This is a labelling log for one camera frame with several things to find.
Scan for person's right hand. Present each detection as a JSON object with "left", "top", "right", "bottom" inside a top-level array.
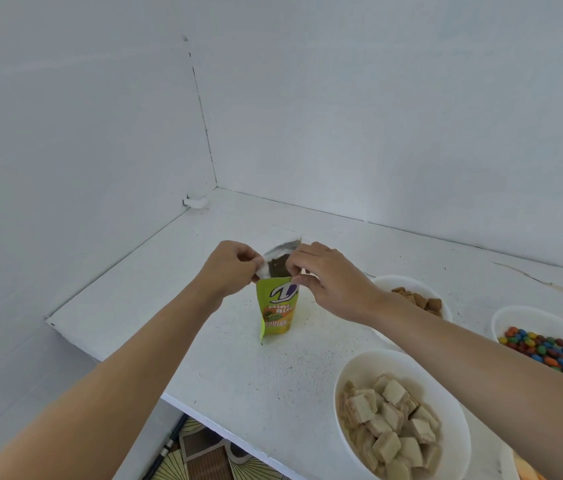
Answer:
[{"left": 285, "top": 241, "right": 387, "bottom": 325}]

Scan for person's left hand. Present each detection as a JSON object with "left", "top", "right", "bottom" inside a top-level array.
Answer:
[{"left": 196, "top": 239, "right": 266, "bottom": 301}]

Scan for white round bowl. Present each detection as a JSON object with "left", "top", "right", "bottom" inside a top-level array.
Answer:
[
  {"left": 490, "top": 305, "right": 563, "bottom": 391},
  {"left": 499, "top": 439, "right": 547, "bottom": 480},
  {"left": 369, "top": 274, "right": 453, "bottom": 345},
  {"left": 333, "top": 349, "right": 472, "bottom": 480}
]

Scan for green snack bag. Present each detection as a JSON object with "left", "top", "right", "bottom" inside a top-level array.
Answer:
[{"left": 254, "top": 238, "right": 303, "bottom": 345}]

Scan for pile of brown pillow snacks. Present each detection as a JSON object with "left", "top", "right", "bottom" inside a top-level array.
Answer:
[{"left": 391, "top": 287, "right": 443, "bottom": 318}]

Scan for pile of beige wafer cubes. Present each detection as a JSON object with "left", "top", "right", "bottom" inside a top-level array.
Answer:
[{"left": 337, "top": 373, "right": 442, "bottom": 480}]

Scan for pile of colourful round candies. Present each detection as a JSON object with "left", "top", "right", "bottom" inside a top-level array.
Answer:
[{"left": 497, "top": 326, "right": 563, "bottom": 385}]

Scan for pile of orange wafer cubes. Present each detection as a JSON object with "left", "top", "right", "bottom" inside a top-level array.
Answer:
[{"left": 511, "top": 450, "right": 545, "bottom": 480}]

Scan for person's right forearm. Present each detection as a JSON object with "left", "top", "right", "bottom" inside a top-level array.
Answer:
[{"left": 369, "top": 292, "right": 563, "bottom": 480}]

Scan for person's left forearm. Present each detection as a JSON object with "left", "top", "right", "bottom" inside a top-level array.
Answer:
[{"left": 0, "top": 279, "right": 225, "bottom": 480}]

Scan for thin black pole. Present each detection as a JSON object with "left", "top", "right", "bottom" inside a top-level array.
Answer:
[{"left": 141, "top": 413, "right": 188, "bottom": 480}]

